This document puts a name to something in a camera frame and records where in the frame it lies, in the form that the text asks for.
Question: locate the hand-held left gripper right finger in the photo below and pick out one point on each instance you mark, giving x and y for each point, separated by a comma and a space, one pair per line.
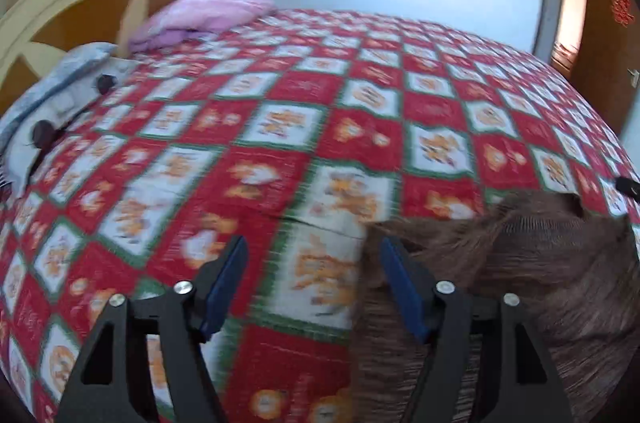
400, 283

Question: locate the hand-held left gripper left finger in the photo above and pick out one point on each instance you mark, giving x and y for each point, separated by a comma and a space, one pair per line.
227, 283

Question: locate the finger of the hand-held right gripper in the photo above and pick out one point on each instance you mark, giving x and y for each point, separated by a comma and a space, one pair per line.
630, 189

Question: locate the brown knitted sweater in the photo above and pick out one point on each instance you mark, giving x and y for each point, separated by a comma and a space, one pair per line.
550, 278

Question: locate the brown wooden door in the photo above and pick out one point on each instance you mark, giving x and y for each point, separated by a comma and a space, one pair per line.
600, 53

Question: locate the red paper door decoration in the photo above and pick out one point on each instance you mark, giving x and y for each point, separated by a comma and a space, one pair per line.
623, 9

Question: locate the red checked printed bedspread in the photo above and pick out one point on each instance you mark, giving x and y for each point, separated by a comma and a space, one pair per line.
300, 103

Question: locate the white pillow with dark dots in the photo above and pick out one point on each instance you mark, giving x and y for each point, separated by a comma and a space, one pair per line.
75, 103

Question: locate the grey floral pillow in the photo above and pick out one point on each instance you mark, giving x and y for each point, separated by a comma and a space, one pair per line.
75, 63

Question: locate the pink pillow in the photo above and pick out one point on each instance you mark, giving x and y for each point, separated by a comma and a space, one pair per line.
210, 10

